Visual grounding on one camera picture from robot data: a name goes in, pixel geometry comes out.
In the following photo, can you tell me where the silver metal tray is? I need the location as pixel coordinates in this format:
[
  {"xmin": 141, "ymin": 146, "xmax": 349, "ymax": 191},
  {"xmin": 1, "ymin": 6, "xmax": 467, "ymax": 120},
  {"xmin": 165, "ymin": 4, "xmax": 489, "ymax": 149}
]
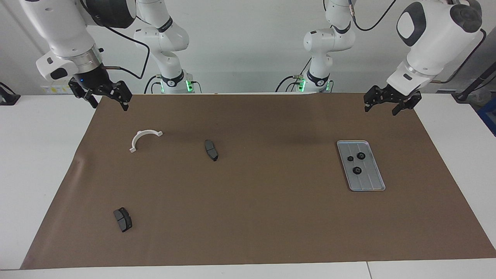
[{"xmin": 336, "ymin": 140, "xmax": 386, "ymax": 192}]

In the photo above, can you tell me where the black metal stand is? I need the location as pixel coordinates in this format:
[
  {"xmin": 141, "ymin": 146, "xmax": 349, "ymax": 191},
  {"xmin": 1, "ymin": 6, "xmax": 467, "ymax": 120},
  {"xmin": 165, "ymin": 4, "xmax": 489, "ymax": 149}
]
[{"xmin": 451, "ymin": 62, "xmax": 496, "ymax": 103}]

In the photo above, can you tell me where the black table clamp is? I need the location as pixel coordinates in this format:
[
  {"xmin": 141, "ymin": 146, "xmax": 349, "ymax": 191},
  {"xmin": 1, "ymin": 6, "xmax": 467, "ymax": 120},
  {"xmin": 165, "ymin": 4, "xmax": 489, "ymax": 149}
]
[{"xmin": 0, "ymin": 82, "xmax": 21, "ymax": 106}]

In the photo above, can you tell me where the blue crate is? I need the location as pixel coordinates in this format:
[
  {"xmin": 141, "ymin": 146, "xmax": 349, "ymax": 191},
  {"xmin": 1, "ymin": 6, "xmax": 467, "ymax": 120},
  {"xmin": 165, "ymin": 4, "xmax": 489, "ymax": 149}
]
[{"xmin": 477, "ymin": 97, "xmax": 496, "ymax": 136}]

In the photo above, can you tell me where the dark grey brake pad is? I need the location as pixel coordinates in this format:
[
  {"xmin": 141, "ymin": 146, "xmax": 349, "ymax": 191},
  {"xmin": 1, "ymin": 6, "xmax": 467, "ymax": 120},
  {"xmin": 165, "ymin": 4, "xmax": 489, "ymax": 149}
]
[
  {"xmin": 113, "ymin": 207, "xmax": 133, "ymax": 233},
  {"xmin": 204, "ymin": 139, "xmax": 219, "ymax": 162}
]

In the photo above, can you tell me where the brown paper mat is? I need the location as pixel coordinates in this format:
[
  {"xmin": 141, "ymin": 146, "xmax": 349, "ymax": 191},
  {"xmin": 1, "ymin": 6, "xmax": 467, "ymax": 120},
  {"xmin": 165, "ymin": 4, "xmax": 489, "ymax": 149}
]
[{"xmin": 20, "ymin": 92, "xmax": 496, "ymax": 270}]

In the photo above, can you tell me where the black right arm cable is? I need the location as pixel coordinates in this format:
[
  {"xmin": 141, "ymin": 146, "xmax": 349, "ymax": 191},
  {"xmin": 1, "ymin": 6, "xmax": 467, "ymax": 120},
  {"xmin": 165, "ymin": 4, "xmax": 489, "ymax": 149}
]
[{"xmin": 79, "ymin": 0, "xmax": 150, "ymax": 80}]

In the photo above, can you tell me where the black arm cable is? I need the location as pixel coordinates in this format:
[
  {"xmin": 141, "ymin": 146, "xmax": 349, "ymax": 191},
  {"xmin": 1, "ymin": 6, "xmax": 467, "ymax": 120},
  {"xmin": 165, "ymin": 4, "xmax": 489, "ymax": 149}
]
[
  {"xmin": 79, "ymin": 0, "xmax": 150, "ymax": 80},
  {"xmin": 346, "ymin": 0, "xmax": 487, "ymax": 84}
]

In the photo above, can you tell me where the black base cable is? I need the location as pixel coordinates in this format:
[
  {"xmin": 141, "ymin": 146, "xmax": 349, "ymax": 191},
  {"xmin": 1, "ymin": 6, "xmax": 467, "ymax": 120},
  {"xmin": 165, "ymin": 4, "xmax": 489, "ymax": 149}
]
[
  {"xmin": 275, "ymin": 75, "xmax": 297, "ymax": 93},
  {"xmin": 144, "ymin": 75, "xmax": 160, "ymax": 94}
]

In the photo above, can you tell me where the white wall socket box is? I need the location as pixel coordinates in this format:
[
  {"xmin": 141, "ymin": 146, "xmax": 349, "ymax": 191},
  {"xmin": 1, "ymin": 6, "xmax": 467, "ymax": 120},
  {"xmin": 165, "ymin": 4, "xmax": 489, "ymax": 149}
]
[{"xmin": 41, "ymin": 82, "xmax": 74, "ymax": 95}]

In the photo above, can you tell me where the white curved plastic bracket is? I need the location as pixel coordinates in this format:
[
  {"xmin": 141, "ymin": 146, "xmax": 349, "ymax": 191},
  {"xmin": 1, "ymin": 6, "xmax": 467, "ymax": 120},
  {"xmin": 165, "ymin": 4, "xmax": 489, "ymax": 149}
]
[{"xmin": 129, "ymin": 130, "xmax": 164, "ymax": 153}]

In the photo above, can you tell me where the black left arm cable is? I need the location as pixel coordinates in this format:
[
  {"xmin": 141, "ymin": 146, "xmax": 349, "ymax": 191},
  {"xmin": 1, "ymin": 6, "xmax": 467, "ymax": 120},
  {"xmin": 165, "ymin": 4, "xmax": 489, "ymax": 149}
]
[{"xmin": 346, "ymin": 0, "xmax": 487, "ymax": 84}]

